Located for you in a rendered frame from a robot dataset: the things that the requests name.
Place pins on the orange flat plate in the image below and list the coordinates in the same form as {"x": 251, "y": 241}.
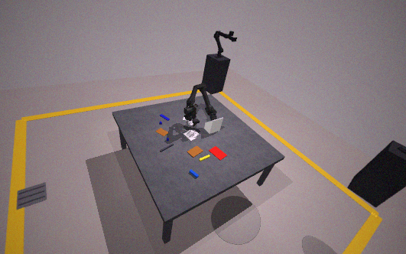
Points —
{"x": 162, "y": 132}

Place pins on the red flat rectangular plate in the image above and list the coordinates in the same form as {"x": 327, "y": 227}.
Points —
{"x": 218, "y": 153}

